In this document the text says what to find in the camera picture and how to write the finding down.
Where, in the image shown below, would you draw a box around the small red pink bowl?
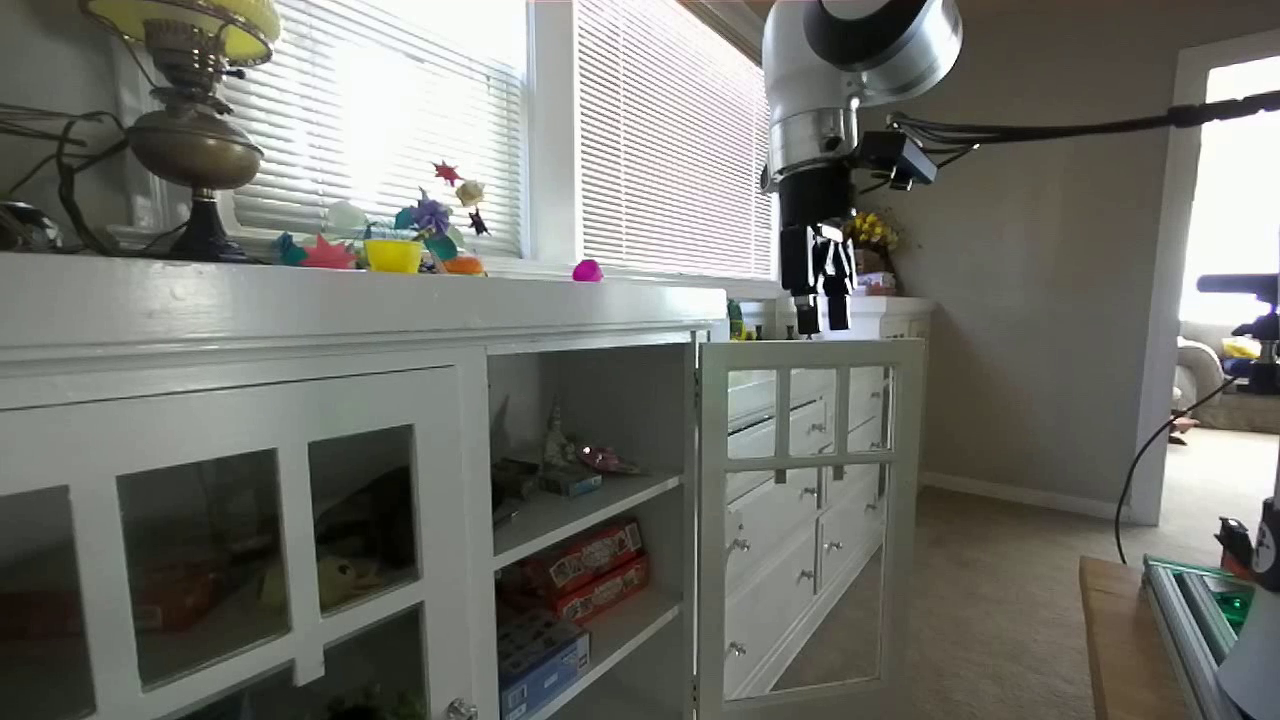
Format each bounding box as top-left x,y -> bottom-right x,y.
304,238 -> 356,266

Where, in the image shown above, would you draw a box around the colourful toy flower figure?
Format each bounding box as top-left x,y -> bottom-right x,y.
391,161 -> 487,263

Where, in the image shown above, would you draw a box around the red board game boxes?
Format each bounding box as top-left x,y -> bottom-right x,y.
512,515 -> 649,622

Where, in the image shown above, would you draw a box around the figurines on cabinet shelf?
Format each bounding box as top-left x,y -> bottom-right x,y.
492,429 -> 636,505

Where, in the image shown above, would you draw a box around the white drawer dresser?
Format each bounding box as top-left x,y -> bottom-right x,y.
723,290 -> 936,705

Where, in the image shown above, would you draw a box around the white glass-door cabinet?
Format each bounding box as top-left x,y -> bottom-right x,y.
0,255 -> 723,720

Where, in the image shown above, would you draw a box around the open white cabinet door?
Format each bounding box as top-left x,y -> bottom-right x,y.
690,336 -> 927,720

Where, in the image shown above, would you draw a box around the yellow flower pot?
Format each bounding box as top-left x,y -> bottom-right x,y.
846,212 -> 898,295

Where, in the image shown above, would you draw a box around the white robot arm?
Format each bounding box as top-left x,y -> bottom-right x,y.
760,0 -> 964,336

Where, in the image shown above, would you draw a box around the small yellow bowl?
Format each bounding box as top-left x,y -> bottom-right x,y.
362,235 -> 423,276

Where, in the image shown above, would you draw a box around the brass lamp yellow shade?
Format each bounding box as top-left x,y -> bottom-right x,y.
78,0 -> 281,260

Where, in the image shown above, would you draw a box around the small orange bowl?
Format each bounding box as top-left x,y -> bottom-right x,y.
444,255 -> 483,276

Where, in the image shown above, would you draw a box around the wooden side table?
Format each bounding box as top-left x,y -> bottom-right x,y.
1081,557 -> 1190,720

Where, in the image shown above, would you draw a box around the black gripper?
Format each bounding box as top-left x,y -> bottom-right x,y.
780,168 -> 853,336

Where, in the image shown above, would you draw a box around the blue board game box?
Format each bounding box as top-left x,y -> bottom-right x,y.
499,635 -> 593,720

